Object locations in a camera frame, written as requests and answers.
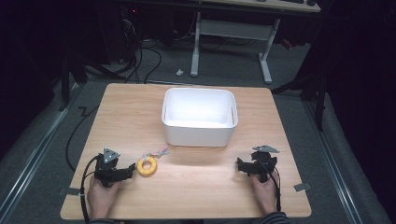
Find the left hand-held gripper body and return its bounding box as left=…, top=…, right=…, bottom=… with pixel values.
left=93, top=147, right=129, bottom=189

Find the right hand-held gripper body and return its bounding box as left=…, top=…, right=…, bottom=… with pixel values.
left=247, top=144, right=280, bottom=184

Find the yellow ring toy with rope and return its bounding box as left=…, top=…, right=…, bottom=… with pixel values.
left=136, top=144, right=170, bottom=178

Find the person's left hand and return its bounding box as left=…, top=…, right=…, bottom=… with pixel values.
left=86, top=176, right=121, bottom=220

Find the person's right hand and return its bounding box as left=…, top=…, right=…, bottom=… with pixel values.
left=251, top=172, right=278, bottom=217

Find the white plastic bin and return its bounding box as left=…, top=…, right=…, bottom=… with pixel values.
left=161, top=87, right=239, bottom=148

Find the black metal stand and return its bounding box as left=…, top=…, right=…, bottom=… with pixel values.
left=270, top=59, right=331, bottom=133
left=57, top=52, right=125, bottom=113

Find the red object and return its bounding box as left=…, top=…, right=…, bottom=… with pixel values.
left=280, top=38, right=294, bottom=51

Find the white-legged desk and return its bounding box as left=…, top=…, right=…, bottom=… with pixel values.
left=189, top=0, right=322, bottom=85

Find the black computer tower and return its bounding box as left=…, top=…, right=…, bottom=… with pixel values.
left=116, top=4, right=143, bottom=63

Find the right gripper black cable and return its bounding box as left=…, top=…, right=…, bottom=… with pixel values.
left=257, top=159, right=283, bottom=213

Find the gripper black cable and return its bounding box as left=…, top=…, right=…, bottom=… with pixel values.
left=257, top=159, right=283, bottom=213
left=78, top=154, right=101, bottom=224

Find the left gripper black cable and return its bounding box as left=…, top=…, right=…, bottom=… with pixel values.
left=78, top=154, right=101, bottom=224

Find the black floor cable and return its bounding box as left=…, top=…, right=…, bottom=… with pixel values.
left=64, top=105, right=101, bottom=173

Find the metal floor rail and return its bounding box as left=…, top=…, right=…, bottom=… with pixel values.
left=0, top=81, right=82, bottom=216
left=303, top=101, right=366, bottom=224

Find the bundle of black cables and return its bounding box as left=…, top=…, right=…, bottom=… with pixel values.
left=122, top=18, right=163, bottom=85

